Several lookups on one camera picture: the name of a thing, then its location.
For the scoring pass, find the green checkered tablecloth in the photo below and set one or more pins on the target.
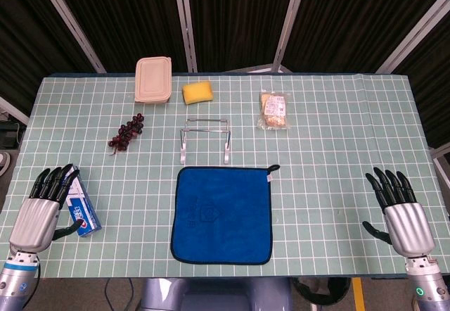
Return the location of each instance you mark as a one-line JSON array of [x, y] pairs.
[[316, 184]]

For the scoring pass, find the blue microfibre cloth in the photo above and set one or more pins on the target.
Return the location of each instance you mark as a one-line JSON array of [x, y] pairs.
[[221, 202]]

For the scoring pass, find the black box device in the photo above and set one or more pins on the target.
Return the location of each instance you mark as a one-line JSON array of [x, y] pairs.
[[8, 136]]

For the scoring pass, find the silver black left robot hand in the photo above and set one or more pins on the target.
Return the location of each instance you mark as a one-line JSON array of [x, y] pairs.
[[33, 219]]

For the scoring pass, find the black waste bin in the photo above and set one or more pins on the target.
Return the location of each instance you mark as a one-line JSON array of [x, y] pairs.
[[334, 290]]

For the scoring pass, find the white aluminium frame post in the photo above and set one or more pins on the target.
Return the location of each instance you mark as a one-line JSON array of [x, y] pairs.
[[291, 22], [14, 112], [411, 42], [441, 163], [185, 22], [70, 22]]

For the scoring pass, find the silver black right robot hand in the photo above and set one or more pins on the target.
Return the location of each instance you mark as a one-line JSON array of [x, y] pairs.
[[409, 226]]

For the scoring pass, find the yellow sponge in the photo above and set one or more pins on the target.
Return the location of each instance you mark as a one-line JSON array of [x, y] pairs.
[[197, 93]]

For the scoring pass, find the clear packaged snack bag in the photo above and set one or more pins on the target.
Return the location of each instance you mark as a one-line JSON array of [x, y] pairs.
[[275, 110]]

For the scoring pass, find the white round object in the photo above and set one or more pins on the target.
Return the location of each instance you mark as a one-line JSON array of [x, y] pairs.
[[4, 163]]

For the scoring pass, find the blue-grey robot torso base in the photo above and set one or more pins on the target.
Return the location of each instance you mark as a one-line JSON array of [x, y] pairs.
[[211, 297]]

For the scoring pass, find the blue white toothpaste box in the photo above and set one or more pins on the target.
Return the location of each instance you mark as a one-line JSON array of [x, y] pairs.
[[84, 209]]

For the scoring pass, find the beige lidded lunch box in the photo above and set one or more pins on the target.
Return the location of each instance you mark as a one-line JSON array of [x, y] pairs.
[[153, 79]]

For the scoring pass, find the yellow floor tape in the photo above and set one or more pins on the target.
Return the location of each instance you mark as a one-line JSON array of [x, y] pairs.
[[358, 295]]

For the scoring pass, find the dark red grape bunch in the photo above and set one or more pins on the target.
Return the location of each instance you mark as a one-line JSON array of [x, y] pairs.
[[126, 131]]

